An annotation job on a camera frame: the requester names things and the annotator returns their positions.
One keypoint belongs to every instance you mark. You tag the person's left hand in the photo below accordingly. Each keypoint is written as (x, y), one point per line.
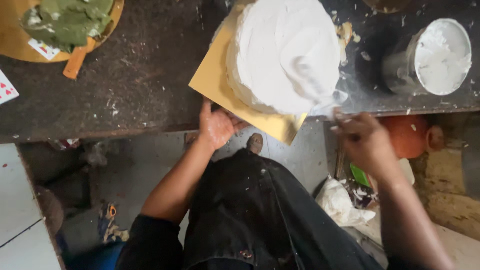
(215, 129)

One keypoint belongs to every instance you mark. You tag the person's right hand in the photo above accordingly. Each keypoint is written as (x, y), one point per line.
(365, 144)

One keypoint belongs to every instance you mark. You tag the person's right fingers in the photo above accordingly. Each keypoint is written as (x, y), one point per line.
(343, 122)

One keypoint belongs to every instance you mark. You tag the clear plastic icing scraper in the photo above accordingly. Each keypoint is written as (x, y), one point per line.
(322, 95)

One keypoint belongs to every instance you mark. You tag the square gold cake board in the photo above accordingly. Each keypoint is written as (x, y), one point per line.
(213, 82)

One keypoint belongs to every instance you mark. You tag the green plastic piece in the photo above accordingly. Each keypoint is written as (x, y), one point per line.
(359, 174)

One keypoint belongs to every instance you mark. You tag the white crumpled plastic bag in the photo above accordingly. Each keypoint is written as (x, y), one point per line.
(339, 204)

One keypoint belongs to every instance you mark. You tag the cake crumb scraps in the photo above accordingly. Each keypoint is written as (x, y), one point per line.
(345, 33)

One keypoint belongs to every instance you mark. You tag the person's brown sandal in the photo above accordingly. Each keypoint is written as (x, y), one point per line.
(255, 142)

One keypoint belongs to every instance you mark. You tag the white frosted round cake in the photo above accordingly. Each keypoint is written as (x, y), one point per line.
(281, 56)

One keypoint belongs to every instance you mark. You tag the metal bowl of white cream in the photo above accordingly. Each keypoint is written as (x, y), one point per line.
(435, 56)

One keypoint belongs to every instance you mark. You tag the person's black trousers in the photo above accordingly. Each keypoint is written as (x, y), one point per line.
(270, 217)

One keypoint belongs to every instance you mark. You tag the brown bowl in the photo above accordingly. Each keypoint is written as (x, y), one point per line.
(386, 3)

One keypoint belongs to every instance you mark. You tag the patterned crumpled cloth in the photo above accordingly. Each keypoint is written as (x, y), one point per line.
(110, 225)

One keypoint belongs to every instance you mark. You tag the blue plastic container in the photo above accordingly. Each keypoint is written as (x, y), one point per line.
(93, 257)

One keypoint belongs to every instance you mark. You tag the green frosted cake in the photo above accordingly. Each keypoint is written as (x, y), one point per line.
(67, 22)

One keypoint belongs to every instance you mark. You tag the playing card with red print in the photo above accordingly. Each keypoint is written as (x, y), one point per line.
(44, 48)

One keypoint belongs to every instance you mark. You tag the playing card with red hearts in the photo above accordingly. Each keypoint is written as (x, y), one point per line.
(5, 90)

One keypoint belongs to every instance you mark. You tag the round gold cake board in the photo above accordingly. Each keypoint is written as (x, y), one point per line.
(11, 33)

